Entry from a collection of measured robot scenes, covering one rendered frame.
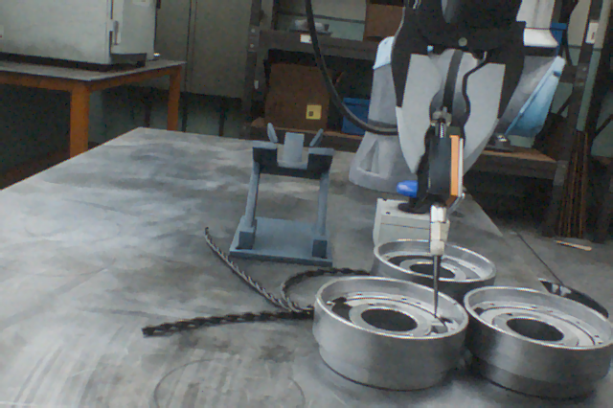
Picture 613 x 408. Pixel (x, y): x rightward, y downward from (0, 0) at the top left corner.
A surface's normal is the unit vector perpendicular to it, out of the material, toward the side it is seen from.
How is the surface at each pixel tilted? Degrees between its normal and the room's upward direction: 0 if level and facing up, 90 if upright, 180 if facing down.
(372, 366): 90
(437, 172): 56
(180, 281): 0
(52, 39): 90
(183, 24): 90
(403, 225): 90
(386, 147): 73
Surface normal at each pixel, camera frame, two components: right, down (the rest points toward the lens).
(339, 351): -0.68, 0.11
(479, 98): -0.01, 0.25
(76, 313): 0.11, -0.96
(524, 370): -0.40, 0.18
